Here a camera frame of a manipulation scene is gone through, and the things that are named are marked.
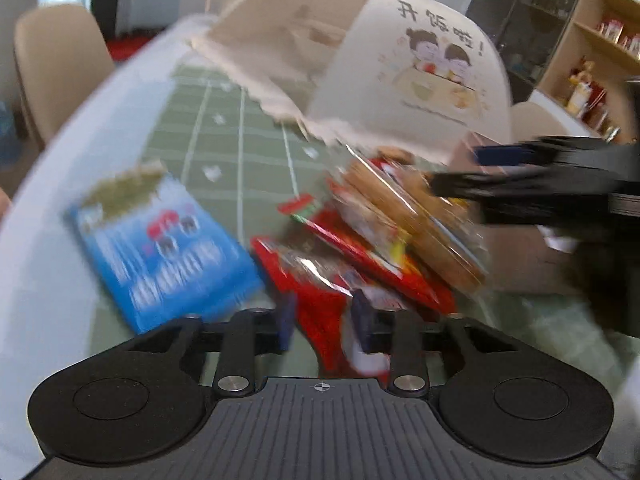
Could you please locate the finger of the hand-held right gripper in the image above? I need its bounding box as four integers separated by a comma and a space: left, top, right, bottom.
472, 142, 566, 168
430, 170, 608, 227

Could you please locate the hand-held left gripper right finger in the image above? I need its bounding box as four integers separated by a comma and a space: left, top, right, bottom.
350, 290, 522, 399

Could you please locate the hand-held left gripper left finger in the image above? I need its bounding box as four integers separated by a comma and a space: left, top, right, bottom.
119, 291, 299, 399

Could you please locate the red and white snack packet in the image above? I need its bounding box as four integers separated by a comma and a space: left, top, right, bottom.
250, 236, 403, 377

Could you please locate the clear cookie packet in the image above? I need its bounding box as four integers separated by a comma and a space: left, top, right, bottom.
325, 152, 492, 293

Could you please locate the pink cardboard box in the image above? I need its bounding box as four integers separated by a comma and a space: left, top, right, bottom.
447, 130, 591, 297

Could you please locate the blue seaweed snack packet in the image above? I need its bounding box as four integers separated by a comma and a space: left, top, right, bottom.
65, 160, 266, 335

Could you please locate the yellow and red figurine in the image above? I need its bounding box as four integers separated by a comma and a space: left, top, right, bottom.
566, 57, 603, 117

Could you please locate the wooden shelf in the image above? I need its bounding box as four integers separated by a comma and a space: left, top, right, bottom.
537, 0, 640, 145

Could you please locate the dark glass cabinet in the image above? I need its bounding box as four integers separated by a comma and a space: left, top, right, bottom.
465, 0, 590, 103

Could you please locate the white cartoon print food cover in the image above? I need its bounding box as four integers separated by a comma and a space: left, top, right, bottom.
192, 0, 514, 167

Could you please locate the green grid tablecloth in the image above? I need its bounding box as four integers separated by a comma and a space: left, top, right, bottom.
86, 61, 640, 382

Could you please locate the red rug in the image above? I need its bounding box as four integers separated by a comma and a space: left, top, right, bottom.
106, 34, 168, 62

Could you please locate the beige chair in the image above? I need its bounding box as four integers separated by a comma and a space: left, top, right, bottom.
14, 4, 117, 153

